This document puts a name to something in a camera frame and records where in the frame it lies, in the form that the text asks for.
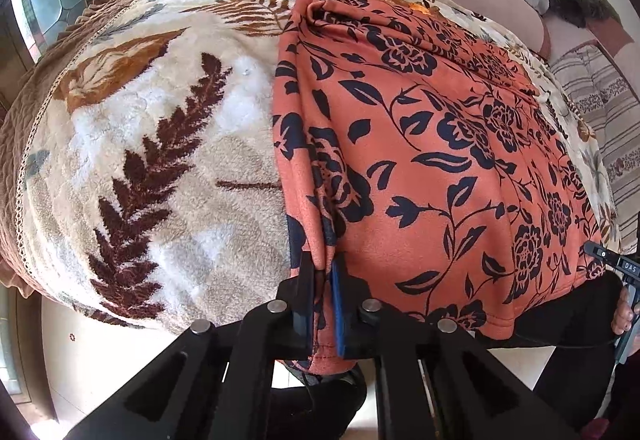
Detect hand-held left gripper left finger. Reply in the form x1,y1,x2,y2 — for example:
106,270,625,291
62,252,321,440

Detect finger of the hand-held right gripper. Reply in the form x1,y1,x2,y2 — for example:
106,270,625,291
584,242,622,267

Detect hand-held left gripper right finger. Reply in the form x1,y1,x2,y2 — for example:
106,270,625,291
331,262,581,440

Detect orange floral garment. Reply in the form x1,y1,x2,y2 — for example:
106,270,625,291
271,0,608,376

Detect person's right hand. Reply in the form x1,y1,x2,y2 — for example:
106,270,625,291
612,289,633,336

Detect person's black trousers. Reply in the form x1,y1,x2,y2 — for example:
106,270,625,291
500,272,625,426

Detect striped floral cushion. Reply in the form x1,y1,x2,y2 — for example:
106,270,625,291
550,40,640,251

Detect cream leaf-print blanket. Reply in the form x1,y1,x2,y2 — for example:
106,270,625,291
20,0,623,336

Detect maroon quilted cover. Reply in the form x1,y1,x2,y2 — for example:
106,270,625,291
585,14,632,55

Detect brown quilted bedspread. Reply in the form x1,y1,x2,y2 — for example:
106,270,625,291
0,0,166,295

